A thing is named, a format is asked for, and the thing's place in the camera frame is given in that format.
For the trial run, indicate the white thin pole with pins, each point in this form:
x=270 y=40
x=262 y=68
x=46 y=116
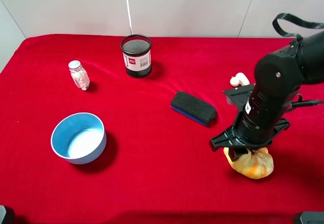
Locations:
x=129 y=16

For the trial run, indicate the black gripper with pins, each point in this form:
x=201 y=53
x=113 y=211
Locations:
x=238 y=146

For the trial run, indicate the orange pumpkin-shaped bread toy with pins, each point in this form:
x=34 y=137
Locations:
x=252 y=165

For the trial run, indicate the blue bowl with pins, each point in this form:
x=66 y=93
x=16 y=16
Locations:
x=79 y=138

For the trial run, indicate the black and blue eraser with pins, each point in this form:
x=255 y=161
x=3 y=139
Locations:
x=193 y=108

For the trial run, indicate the black mesh pen holder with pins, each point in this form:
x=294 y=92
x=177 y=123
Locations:
x=136 y=51

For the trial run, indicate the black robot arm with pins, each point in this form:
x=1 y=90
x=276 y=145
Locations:
x=279 y=76

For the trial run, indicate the small white duck toy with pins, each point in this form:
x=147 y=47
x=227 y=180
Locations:
x=239 y=79

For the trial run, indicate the clear bottle of white pills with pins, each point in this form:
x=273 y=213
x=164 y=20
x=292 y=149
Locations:
x=79 y=75

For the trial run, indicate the red table cloth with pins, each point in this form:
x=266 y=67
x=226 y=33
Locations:
x=158 y=166

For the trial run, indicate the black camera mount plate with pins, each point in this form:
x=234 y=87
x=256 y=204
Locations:
x=239 y=95

